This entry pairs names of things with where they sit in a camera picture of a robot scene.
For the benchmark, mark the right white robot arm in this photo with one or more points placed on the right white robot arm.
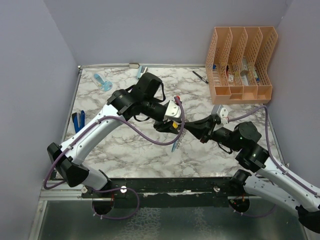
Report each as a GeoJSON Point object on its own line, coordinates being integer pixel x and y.
{"type": "Point", "coordinates": [264, 175]}

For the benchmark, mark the yellow key tag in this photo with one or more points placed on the yellow key tag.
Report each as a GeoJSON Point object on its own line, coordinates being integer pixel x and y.
{"type": "Point", "coordinates": [175, 125]}

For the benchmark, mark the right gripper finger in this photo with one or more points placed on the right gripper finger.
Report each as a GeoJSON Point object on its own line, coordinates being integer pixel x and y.
{"type": "Point", "coordinates": [206, 124]}
{"type": "Point", "coordinates": [203, 137]}

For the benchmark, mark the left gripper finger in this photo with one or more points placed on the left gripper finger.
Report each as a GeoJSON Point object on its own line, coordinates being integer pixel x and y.
{"type": "Point", "coordinates": [169, 128]}
{"type": "Point", "coordinates": [160, 125]}

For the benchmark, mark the orange desk file organizer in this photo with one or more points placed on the orange desk file organizer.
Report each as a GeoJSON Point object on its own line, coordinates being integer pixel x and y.
{"type": "Point", "coordinates": [236, 64]}

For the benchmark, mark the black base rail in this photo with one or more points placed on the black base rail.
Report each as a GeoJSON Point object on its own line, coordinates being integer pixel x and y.
{"type": "Point", "coordinates": [177, 192]}

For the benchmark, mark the beige wall clip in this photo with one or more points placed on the beige wall clip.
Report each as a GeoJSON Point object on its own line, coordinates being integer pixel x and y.
{"type": "Point", "coordinates": [134, 65]}

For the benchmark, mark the blue packaged item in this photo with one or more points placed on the blue packaged item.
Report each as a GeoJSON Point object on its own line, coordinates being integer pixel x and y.
{"type": "Point", "coordinates": [101, 83]}

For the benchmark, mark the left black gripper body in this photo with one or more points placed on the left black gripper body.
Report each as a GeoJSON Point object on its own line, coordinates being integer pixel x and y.
{"type": "Point", "coordinates": [153, 110]}

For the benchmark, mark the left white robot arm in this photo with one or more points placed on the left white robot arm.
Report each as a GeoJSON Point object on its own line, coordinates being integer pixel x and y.
{"type": "Point", "coordinates": [68, 157]}

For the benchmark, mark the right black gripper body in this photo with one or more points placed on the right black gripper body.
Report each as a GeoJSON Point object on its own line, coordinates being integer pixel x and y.
{"type": "Point", "coordinates": [223, 135]}

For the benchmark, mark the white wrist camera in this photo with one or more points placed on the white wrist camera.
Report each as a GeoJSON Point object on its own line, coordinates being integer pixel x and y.
{"type": "Point", "coordinates": [173, 112]}
{"type": "Point", "coordinates": [220, 114]}

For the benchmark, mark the black pen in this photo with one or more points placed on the black pen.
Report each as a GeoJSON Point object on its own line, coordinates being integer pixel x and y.
{"type": "Point", "coordinates": [200, 77]}

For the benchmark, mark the items in organizer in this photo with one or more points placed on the items in organizer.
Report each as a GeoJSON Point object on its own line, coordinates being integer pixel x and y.
{"type": "Point", "coordinates": [243, 73]}

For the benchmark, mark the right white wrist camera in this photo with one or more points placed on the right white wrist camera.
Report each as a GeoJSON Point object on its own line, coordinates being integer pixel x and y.
{"type": "Point", "coordinates": [220, 114]}

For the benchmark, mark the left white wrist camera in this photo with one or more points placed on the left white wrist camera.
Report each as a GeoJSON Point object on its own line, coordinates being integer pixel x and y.
{"type": "Point", "coordinates": [173, 112]}

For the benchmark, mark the light blue white stapler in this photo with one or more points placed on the light blue white stapler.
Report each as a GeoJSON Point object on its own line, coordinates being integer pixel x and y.
{"type": "Point", "coordinates": [142, 70]}

